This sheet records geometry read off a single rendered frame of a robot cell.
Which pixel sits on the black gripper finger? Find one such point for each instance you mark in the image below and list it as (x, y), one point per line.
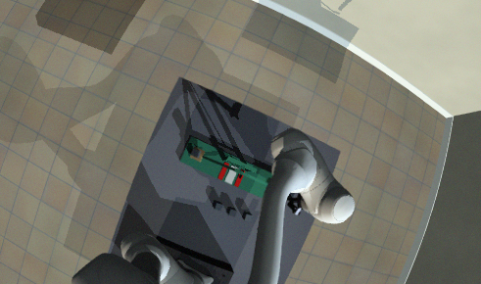
(292, 206)

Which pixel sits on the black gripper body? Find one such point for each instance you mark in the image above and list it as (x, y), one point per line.
(299, 201)

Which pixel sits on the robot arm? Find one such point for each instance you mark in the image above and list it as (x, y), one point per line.
(297, 166)

